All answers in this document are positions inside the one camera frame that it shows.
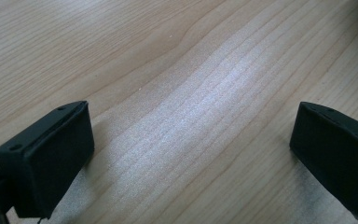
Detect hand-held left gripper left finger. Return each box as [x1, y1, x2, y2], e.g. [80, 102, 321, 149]
[0, 100, 95, 220]

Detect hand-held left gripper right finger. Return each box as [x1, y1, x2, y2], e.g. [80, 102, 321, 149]
[289, 101, 358, 218]

